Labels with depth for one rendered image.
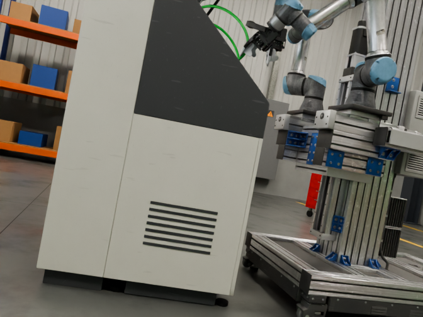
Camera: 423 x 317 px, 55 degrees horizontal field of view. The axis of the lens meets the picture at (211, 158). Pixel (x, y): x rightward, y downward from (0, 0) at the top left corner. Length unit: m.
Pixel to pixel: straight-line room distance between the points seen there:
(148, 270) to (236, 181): 0.55
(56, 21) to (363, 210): 6.21
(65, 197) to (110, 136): 0.32
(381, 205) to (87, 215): 1.56
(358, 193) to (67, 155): 1.51
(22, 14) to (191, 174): 6.22
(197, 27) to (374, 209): 1.38
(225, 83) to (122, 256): 0.88
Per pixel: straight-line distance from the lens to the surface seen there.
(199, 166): 1.79
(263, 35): 2.04
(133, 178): 1.79
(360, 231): 2.41
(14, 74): 7.51
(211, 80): 1.81
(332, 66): 10.05
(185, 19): 1.86
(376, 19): 2.10
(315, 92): 2.57
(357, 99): 2.14
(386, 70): 2.04
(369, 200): 2.42
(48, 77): 7.49
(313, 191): 6.37
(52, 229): 1.87
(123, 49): 1.83
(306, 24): 1.98
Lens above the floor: 0.69
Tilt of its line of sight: 1 degrees down
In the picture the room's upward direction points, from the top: 11 degrees clockwise
